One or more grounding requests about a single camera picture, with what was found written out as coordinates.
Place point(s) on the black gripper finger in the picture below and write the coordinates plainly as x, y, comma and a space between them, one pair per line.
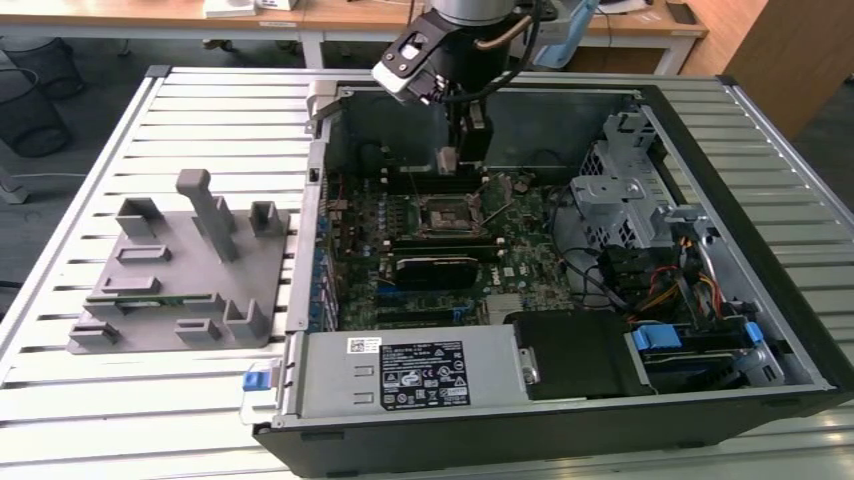
457, 125
481, 150

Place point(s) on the silver CPU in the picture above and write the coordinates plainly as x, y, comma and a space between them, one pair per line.
449, 162

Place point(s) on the thin locking lever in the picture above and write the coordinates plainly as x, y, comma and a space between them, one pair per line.
415, 185
501, 210

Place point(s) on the CPU socket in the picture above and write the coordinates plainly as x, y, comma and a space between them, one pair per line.
443, 216

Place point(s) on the pale blue teach pendant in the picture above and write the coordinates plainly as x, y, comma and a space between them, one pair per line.
564, 45

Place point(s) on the black case fan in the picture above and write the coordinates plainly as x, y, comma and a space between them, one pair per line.
369, 157

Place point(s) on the green motherboard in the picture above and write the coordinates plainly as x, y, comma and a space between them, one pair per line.
527, 235

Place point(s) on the silver metal drive cage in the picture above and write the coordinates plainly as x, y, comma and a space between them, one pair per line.
614, 192

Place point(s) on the black graphics card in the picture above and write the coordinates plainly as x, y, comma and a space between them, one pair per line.
434, 274

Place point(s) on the silver chipset heatsink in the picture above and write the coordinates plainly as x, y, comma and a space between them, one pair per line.
503, 306

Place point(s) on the dark flat phone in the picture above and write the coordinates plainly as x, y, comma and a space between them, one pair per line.
682, 12

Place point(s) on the white labelled box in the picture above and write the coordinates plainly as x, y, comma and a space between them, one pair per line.
275, 4

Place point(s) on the black plastic air shroud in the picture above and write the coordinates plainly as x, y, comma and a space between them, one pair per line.
574, 355

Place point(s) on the blue disk carrier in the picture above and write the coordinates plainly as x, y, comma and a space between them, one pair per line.
657, 339

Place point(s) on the wooden cabinet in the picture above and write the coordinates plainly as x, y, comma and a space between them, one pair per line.
788, 50

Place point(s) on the grey power supply unit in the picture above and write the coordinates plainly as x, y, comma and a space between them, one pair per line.
334, 370

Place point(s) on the grey parts rack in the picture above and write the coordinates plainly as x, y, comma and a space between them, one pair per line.
201, 280

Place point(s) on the green RAM stick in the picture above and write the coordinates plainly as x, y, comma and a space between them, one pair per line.
170, 300

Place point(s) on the blue case latch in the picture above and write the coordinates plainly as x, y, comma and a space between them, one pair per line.
255, 382

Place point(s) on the black PC case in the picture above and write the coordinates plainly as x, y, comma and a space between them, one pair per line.
534, 440

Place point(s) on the black mesh waste bin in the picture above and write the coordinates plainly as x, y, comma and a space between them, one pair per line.
60, 65
30, 117

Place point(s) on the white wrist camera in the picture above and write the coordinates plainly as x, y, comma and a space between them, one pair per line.
403, 60

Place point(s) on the wooden desk white frame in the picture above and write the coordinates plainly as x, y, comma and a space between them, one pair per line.
134, 22
641, 30

